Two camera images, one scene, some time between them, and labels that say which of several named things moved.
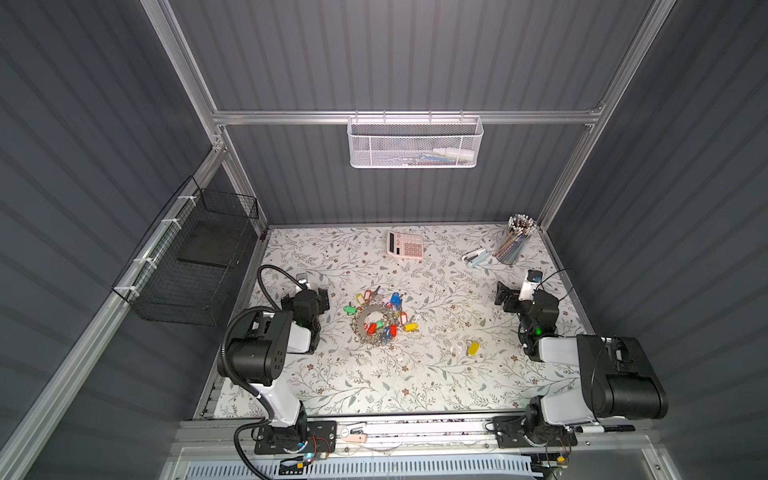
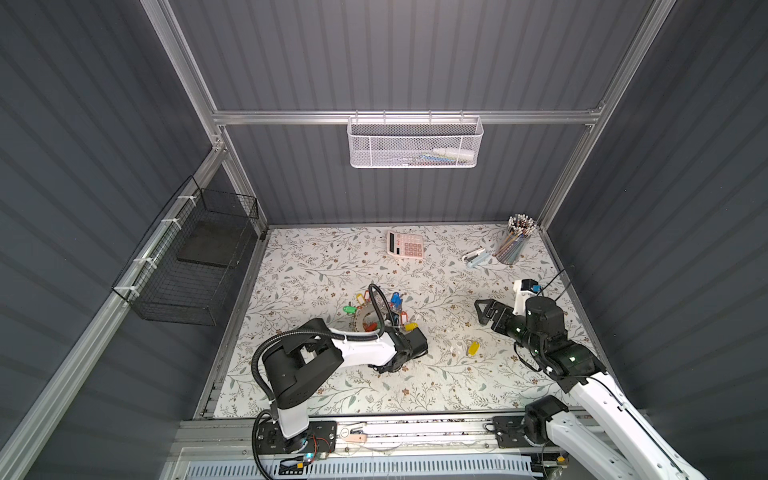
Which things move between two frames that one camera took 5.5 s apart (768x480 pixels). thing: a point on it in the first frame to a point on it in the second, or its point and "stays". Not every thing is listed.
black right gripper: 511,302 to 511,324
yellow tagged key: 473,348 stays
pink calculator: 405,244 stays
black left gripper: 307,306 to 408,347
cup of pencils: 520,229 stays
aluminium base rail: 413,441 stays
